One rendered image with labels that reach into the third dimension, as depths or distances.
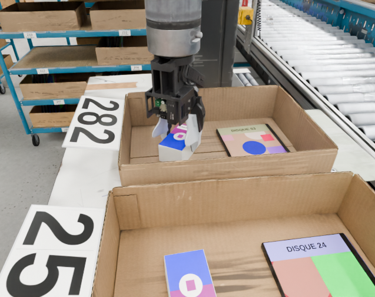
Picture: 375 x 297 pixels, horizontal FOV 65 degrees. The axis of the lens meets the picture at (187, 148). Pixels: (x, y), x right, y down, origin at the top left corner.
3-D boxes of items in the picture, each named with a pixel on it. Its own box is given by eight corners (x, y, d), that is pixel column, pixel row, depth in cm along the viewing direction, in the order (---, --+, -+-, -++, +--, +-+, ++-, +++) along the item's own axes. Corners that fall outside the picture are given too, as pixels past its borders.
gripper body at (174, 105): (145, 121, 55) (139, 57, 48) (166, 102, 62) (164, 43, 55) (182, 129, 53) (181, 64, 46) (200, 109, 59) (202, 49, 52)
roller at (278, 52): (268, 60, 133) (271, 49, 130) (376, 56, 137) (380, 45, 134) (272, 63, 129) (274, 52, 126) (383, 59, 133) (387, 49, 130)
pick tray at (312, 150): (129, 128, 75) (124, 92, 69) (272, 118, 79) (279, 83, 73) (123, 210, 52) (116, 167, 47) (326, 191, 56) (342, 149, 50)
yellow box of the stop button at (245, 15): (232, 22, 150) (233, 6, 145) (248, 21, 150) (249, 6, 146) (238, 29, 138) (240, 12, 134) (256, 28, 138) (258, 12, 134)
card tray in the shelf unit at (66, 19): (2, 32, 158) (-5, 12, 152) (21, 19, 182) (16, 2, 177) (79, 30, 162) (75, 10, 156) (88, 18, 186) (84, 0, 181)
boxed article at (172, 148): (159, 162, 63) (158, 144, 60) (179, 138, 70) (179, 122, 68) (182, 168, 61) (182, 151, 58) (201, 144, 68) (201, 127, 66)
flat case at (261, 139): (241, 184, 57) (242, 178, 56) (215, 133, 72) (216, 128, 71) (305, 176, 59) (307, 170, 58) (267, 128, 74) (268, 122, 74)
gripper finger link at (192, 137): (182, 163, 60) (171, 123, 55) (194, 148, 64) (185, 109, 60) (196, 164, 58) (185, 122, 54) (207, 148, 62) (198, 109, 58)
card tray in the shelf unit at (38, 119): (32, 126, 193) (27, 113, 187) (47, 105, 218) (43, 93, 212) (94, 124, 195) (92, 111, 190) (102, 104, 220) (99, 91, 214)
